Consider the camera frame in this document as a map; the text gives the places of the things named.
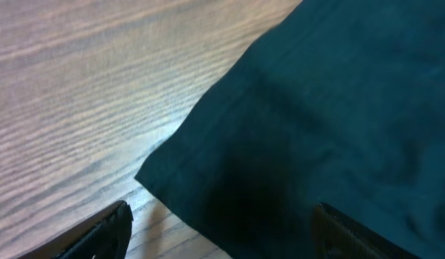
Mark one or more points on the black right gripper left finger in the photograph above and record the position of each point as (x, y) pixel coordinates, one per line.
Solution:
(104, 235)

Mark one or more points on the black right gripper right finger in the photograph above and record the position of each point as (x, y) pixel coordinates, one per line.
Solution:
(338, 236)

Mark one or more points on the black t-shirt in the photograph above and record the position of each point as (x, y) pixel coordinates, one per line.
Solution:
(341, 103)

